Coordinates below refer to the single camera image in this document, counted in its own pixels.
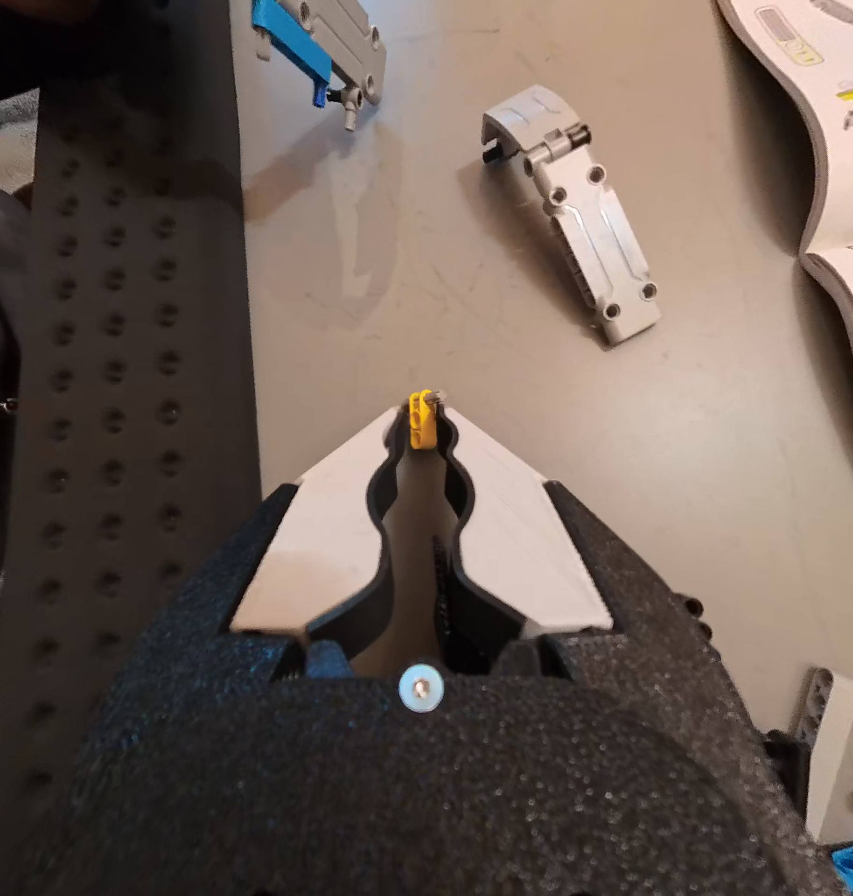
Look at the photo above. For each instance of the grey desk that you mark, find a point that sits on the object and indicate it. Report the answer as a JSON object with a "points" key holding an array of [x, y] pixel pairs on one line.
{"points": [[468, 315]]}

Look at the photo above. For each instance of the white instruction booklet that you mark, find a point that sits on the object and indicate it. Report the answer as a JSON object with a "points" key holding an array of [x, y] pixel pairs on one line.
{"points": [[846, 105]]}

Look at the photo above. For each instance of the black perforated chair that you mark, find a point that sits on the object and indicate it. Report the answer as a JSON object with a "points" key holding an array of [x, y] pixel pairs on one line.
{"points": [[118, 350]]}

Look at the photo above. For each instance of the blue toy beam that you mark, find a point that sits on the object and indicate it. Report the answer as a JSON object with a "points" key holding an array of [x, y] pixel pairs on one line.
{"points": [[293, 49]]}

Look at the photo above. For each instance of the yellow toy connector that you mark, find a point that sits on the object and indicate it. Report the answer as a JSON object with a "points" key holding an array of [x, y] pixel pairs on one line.
{"points": [[421, 423]]}

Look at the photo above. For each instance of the grey toy panel assembly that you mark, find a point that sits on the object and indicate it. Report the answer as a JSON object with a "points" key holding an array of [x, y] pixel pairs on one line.
{"points": [[349, 42], [587, 224]]}

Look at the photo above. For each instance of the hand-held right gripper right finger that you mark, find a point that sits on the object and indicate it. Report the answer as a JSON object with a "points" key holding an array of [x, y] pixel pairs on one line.
{"points": [[524, 553]]}

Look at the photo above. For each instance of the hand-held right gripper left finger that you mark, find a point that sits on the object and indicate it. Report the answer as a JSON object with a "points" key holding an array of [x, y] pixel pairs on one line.
{"points": [[314, 553]]}

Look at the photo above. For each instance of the pile of toy building pieces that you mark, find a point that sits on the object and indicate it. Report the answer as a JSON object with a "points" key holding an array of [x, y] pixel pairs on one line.
{"points": [[832, 756]]}

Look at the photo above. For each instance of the grey toy connector with pin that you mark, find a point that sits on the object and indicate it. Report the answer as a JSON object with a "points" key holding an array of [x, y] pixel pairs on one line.
{"points": [[349, 105]]}

